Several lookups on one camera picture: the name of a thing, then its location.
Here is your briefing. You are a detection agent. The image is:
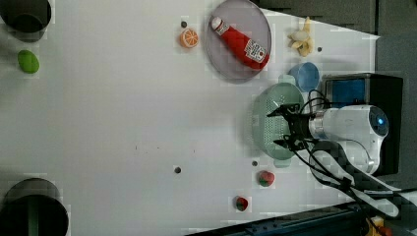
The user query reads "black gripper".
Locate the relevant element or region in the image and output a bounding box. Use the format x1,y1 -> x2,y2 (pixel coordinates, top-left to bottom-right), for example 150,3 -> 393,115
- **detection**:
268,103 -> 312,151

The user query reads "red ketchup bottle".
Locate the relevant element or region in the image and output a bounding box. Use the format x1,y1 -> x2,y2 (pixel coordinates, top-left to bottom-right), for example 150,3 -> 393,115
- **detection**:
210,17 -> 269,70

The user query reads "black cylinder lower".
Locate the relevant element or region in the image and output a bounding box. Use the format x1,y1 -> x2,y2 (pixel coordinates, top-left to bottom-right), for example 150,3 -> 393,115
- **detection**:
0,178 -> 69,236

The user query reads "red strawberry toy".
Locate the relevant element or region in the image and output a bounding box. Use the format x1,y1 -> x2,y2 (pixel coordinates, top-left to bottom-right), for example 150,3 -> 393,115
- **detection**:
234,197 -> 249,211

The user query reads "orange slice toy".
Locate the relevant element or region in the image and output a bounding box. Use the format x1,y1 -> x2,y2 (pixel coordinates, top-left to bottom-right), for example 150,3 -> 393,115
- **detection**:
179,29 -> 199,48

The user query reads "black cylinder upper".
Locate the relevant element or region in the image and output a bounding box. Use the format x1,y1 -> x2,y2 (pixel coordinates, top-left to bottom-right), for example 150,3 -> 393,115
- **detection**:
0,0 -> 52,33

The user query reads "black toaster oven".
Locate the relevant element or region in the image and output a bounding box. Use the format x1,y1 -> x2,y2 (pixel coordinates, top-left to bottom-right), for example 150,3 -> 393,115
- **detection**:
321,73 -> 403,176

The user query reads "grey round plate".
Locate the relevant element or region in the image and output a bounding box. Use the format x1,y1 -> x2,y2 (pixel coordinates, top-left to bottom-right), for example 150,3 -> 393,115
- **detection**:
205,0 -> 271,81

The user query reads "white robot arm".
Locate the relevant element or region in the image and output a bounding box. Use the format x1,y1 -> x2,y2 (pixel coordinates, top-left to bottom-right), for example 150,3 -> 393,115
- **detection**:
268,104 -> 416,219

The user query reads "green lime toy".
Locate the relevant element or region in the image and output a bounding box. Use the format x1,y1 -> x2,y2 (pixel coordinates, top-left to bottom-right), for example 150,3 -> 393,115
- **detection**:
18,50 -> 39,74

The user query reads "black cylinder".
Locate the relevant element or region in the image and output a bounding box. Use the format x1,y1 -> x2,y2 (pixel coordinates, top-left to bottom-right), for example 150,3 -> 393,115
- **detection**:
0,178 -> 69,236
0,0 -> 52,33

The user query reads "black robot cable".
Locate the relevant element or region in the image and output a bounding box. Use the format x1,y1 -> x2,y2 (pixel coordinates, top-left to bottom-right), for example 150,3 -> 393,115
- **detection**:
294,88 -> 387,236

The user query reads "blue cup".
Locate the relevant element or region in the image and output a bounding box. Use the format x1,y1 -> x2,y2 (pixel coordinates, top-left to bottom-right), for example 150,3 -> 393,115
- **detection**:
289,62 -> 320,92

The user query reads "peeled banana toy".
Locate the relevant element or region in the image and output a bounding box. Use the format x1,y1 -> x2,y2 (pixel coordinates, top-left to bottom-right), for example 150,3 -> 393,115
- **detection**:
288,17 -> 314,57

